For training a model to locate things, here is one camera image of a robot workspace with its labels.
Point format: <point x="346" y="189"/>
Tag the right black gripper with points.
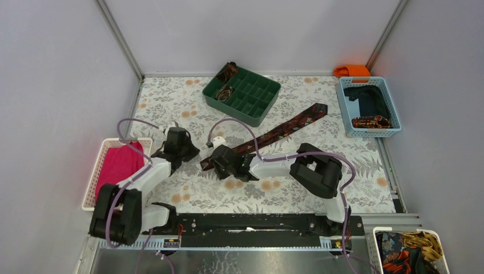
<point x="220" y="175"/>

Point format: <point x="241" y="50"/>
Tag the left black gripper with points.
<point x="181" y="152"/>

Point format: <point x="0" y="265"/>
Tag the dark red patterned tie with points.
<point x="303" y="119"/>

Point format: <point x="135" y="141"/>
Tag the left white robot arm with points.
<point x="120" y="214"/>

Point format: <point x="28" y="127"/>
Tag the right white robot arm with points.
<point x="318" y="172"/>

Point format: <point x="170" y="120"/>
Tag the floral tablecloth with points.
<point x="190" y="189"/>

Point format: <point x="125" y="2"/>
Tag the magenta cloth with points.
<point x="119" y="164"/>

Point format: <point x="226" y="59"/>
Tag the green compartment organizer tray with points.
<point x="253" y="97"/>

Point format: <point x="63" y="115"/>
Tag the striped rolled tie in tray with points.
<point x="224" y="93"/>

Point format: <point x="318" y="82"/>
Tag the brown rolled tie back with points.
<point x="227" y="72"/>

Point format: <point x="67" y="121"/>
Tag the white basket left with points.
<point x="88" y="203"/>

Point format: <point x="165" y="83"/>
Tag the white basket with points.
<point x="438" y="266"/>
<point x="88" y="203"/>

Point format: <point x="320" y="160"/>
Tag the light blue plastic basket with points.
<point x="350" y="109"/>

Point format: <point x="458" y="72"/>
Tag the orange cloth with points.
<point x="359" y="73"/>

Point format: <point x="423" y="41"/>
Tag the dark navy cloth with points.
<point x="370" y="100"/>

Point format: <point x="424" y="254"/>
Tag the colourful patterned tie in basket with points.
<point x="377" y="121"/>

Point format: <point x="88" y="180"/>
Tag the white basket bottom right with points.
<point x="438" y="266"/>

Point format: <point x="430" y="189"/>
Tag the orange black floral tie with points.
<point x="396" y="258"/>

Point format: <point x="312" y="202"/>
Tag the gold yellow tie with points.
<point x="429" y="244"/>

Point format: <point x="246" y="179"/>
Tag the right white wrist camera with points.
<point x="216" y="142"/>

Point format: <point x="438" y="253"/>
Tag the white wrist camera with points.
<point x="170" y="124"/>
<point x="216" y="142"/>

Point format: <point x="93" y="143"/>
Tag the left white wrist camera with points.
<point x="170" y="124"/>

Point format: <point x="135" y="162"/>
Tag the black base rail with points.
<point x="259" y="230"/>

